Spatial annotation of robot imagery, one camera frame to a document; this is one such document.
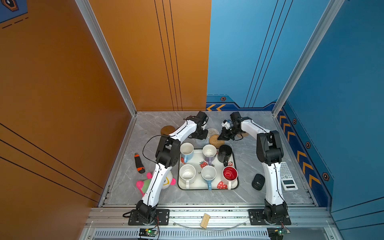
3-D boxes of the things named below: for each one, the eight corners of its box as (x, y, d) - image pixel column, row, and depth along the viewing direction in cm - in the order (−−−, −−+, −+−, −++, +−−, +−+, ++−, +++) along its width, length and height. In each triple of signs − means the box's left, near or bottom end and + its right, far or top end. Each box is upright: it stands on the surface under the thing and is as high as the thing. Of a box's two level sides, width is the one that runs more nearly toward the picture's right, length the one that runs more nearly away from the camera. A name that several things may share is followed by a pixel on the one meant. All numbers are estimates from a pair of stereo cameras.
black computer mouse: (250, 185, 85) (251, 184, 83) (255, 173, 89) (256, 171, 87) (259, 191, 83) (261, 190, 81) (264, 179, 87) (266, 177, 85)
